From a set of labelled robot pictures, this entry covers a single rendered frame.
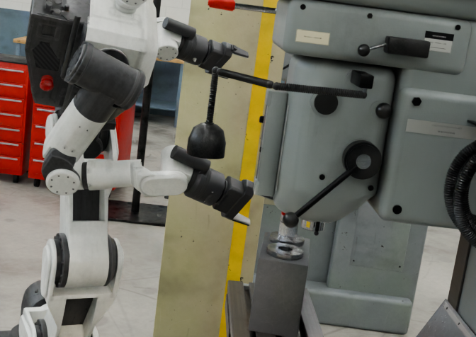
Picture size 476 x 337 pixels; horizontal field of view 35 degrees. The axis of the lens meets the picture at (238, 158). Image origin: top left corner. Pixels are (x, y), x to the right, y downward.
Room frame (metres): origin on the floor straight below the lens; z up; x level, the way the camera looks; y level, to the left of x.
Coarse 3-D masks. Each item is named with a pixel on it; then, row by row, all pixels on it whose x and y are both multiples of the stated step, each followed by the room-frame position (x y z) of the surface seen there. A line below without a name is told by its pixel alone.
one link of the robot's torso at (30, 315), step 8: (24, 312) 2.07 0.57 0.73; (32, 312) 2.06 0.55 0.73; (40, 312) 2.07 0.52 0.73; (24, 320) 2.03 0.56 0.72; (32, 320) 2.00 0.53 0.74; (24, 328) 2.00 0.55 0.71; (32, 328) 1.96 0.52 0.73; (24, 336) 2.00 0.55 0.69; (32, 336) 1.94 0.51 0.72; (96, 336) 2.00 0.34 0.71
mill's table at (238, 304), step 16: (240, 288) 1.95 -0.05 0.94; (240, 304) 1.84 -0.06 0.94; (304, 304) 1.89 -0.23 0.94; (240, 320) 1.74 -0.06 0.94; (304, 320) 1.79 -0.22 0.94; (240, 336) 1.65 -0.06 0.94; (256, 336) 1.67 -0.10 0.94; (272, 336) 1.67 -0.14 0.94; (304, 336) 1.74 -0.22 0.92; (320, 336) 1.71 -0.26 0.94
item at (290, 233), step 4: (280, 220) 1.83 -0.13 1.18; (280, 224) 1.83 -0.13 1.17; (284, 224) 1.82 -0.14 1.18; (280, 228) 1.83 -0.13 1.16; (284, 228) 1.82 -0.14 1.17; (288, 228) 1.81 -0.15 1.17; (292, 228) 1.82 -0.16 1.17; (296, 228) 1.82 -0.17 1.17; (280, 232) 1.82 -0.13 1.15; (284, 232) 1.82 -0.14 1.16; (288, 232) 1.81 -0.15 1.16; (292, 232) 1.82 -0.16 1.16; (296, 232) 1.83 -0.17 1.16; (280, 236) 1.82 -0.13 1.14; (284, 236) 1.82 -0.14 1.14; (288, 236) 1.81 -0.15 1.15; (292, 236) 1.82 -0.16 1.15; (296, 236) 1.83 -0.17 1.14
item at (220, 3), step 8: (208, 0) 1.54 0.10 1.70; (216, 0) 1.54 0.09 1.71; (224, 0) 1.54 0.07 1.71; (232, 0) 1.55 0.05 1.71; (224, 8) 1.54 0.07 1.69; (232, 8) 1.54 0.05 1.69; (240, 8) 1.55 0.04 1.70; (248, 8) 1.55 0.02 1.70; (256, 8) 1.55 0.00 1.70; (264, 8) 1.55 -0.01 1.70; (272, 8) 1.55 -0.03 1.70
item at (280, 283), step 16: (272, 240) 1.82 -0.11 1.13; (288, 240) 1.81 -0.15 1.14; (304, 240) 1.83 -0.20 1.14; (272, 256) 1.71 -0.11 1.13; (288, 256) 1.69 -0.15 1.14; (304, 256) 1.74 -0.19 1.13; (256, 272) 1.68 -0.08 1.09; (272, 272) 1.68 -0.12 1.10; (288, 272) 1.68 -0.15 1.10; (304, 272) 1.67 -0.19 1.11; (256, 288) 1.68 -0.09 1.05; (272, 288) 1.68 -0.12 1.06; (288, 288) 1.68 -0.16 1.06; (304, 288) 1.67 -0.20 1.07; (256, 304) 1.68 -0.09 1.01; (272, 304) 1.68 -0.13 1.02; (288, 304) 1.68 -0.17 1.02; (256, 320) 1.68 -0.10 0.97; (272, 320) 1.68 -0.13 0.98; (288, 320) 1.68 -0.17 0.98; (288, 336) 1.68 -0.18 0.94
